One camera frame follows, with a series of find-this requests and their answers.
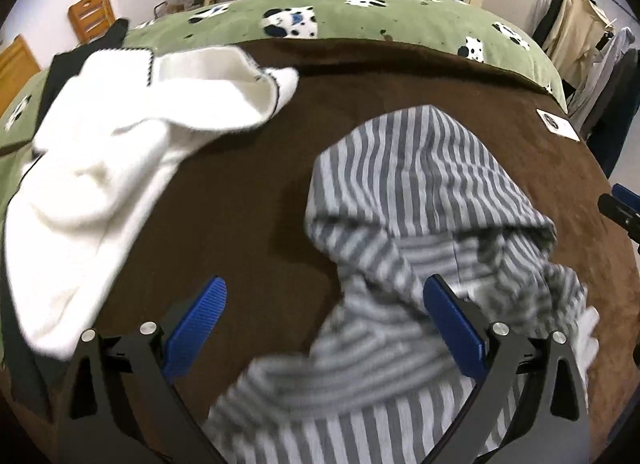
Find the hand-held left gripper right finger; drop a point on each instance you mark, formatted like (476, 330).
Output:
(452, 326)

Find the white card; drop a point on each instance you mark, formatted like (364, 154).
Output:
(557, 124)

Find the brown bed blanket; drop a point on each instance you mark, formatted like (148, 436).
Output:
(225, 194)

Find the grey striped hoodie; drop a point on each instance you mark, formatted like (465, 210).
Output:
(400, 183)

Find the beige hanging coat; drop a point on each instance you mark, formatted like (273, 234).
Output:
(580, 33)

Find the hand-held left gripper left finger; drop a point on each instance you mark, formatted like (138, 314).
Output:
(195, 324)

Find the white fleece jacket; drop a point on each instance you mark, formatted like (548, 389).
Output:
(100, 168)

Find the black hanging garment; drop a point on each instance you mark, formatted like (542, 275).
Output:
(547, 18)

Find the green panda print blanket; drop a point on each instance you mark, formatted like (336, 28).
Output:
(400, 28)

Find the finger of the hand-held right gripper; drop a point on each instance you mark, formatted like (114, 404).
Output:
(625, 219)
(629, 195)

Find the light grey hanging shirt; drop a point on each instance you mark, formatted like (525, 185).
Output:
(602, 78)

